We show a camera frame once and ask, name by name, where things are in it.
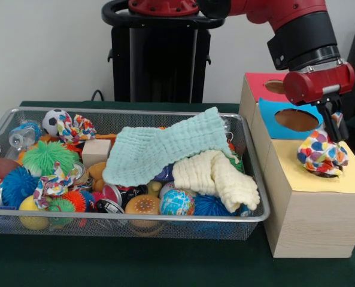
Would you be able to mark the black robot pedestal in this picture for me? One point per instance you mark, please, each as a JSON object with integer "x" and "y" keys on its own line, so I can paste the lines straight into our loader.
{"x": 165, "y": 59}

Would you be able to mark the wooden box with three holes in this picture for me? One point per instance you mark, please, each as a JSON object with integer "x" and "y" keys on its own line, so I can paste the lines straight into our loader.
{"x": 315, "y": 221}

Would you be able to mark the colourful polka dot cloth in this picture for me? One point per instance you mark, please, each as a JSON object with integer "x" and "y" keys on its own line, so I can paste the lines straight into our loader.
{"x": 318, "y": 149}

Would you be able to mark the small soccer ball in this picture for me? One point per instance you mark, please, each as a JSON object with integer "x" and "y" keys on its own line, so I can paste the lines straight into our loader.
{"x": 50, "y": 121}

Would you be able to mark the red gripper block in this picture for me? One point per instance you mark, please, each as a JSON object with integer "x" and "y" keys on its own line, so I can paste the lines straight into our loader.
{"x": 315, "y": 83}

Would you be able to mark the dark green table cloth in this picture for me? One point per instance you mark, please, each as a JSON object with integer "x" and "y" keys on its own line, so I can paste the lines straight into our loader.
{"x": 135, "y": 263}

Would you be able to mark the multicolour patterned cloth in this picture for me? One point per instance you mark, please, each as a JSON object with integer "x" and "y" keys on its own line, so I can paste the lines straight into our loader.
{"x": 75, "y": 130}

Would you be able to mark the cream waffle cloth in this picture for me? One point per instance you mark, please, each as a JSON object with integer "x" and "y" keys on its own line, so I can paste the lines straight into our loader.
{"x": 213, "y": 176}

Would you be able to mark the shallow clear mesh bin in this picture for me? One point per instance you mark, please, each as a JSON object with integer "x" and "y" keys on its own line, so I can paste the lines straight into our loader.
{"x": 99, "y": 119}

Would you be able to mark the burger squeeze toy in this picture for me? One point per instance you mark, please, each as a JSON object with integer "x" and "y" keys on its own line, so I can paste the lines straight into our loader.
{"x": 142, "y": 204}

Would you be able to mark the globe print ball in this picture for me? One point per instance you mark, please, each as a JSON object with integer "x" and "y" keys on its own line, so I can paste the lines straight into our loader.
{"x": 177, "y": 202}

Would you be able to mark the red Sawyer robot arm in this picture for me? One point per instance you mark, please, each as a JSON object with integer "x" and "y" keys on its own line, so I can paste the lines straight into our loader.
{"x": 300, "y": 30}

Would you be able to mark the blue spiky ball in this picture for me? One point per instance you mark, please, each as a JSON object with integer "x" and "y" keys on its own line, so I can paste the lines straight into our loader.
{"x": 18, "y": 185}

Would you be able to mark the mint green waffle cloth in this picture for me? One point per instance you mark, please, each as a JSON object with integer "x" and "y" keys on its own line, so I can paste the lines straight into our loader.
{"x": 165, "y": 143}

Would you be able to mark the small brown football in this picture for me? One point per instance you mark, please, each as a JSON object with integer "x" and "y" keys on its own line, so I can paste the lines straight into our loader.
{"x": 0, "y": 167}

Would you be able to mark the lime green spiky ball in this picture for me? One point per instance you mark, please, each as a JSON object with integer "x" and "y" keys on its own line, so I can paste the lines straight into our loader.
{"x": 45, "y": 157}

